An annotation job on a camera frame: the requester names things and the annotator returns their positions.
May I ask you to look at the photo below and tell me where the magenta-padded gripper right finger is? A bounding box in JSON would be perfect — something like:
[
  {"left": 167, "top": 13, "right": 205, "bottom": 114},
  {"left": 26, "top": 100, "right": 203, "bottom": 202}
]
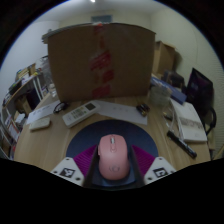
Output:
[{"left": 129, "top": 144, "right": 177, "bottom": 186}]

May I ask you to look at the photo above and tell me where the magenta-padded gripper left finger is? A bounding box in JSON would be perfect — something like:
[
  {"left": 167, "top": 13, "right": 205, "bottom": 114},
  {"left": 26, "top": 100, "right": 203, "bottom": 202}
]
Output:
[{"left": 50, "top": 144, "right": 100, "bottom": 188}]

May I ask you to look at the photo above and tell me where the pink computer mouse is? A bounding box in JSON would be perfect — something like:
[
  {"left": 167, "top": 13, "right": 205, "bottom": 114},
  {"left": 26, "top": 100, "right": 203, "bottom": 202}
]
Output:
[{"left": 97, "top": 133, "right": 131, "bottom": 182}]

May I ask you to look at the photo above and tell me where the blue mouse pad, black wrist rest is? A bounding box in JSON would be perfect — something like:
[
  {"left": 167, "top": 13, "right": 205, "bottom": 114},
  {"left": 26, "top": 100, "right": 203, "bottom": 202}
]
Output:
[{"left": 65, "top": 119, "right": 159, "bottom": 188}]

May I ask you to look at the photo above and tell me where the black marker pen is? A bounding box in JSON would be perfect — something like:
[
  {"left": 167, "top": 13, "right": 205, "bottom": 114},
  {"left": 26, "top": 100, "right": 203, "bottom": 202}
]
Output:
[{"left": 166, "top": 129, "right": 198, "bottom": 159}]

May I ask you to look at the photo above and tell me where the white remote control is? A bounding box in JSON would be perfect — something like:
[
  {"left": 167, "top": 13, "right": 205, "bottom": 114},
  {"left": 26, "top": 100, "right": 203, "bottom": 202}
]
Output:
[{"left": 61, "top": 101, "right": 101, "bottom": 129}]

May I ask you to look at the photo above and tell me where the small black clip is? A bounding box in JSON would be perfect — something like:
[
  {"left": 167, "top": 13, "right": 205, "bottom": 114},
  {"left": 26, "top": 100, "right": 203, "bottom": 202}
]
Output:
[{"left": 135, "top": 103, "right": 151, "bottom": 117}]

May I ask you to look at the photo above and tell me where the white paper sheet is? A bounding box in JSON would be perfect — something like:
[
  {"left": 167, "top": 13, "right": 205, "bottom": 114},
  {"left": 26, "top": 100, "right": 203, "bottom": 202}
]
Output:
[
  {"left": 26, "top": 99, "right": 61, "bottom": 125},
  {"left": 91, "top": 99, "right": 149, "bottom": 126}
]

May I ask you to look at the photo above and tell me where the black chair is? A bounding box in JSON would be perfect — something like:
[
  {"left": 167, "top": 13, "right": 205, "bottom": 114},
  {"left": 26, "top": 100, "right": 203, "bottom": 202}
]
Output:
[{"left": 203, "top": 106, "right": 218, "bottom": 136}]

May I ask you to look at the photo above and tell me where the clear plastic container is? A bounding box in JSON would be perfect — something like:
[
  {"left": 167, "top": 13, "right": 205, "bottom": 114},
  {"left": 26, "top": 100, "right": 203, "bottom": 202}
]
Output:
[{"left": 148, "top": 84, "right": 173, "bottom": 107}]

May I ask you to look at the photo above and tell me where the black monitor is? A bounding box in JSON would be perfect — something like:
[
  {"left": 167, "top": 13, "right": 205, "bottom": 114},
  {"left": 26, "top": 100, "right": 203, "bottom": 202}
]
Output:
[{"left": 185, "top": 67, "right": 214, "bottom": 118}]

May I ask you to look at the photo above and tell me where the wooden side desk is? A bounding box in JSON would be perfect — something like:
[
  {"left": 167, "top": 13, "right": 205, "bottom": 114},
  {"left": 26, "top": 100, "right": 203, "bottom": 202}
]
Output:
[{"left": 3, "top": 74, "right": 44, "bottom": 114}]

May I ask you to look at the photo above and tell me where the clear plastic jug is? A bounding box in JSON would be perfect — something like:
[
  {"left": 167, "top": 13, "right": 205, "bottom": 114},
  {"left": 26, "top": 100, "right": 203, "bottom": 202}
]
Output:
[{"left": 39, "top": 56, "right": 59, "bottom": 98}]

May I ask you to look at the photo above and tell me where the large brown cardboard box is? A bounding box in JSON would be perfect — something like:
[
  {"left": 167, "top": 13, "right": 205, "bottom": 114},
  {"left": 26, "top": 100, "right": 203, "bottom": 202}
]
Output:
[{"left": 47, "top": 22, "right": 157, "bottom": 103}]

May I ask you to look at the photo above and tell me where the small brown cardboard box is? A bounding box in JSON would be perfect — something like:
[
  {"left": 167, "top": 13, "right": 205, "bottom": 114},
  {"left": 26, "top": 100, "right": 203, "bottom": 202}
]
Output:
[{"left": 152, "top": 40, "right": 178, "bottom": 79}]

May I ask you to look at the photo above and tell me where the black coiled cable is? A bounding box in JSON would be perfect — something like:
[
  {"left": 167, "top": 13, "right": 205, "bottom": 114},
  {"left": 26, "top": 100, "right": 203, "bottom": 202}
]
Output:
[{"left": 53, "top": 101, "right": 70, "bottom": 114}]

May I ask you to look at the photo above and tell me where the wall window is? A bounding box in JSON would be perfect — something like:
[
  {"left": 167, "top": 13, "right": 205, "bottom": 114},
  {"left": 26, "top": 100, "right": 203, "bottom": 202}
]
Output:
[{"left": 90, "top": 14, "right": 113, "bottom": 24}]

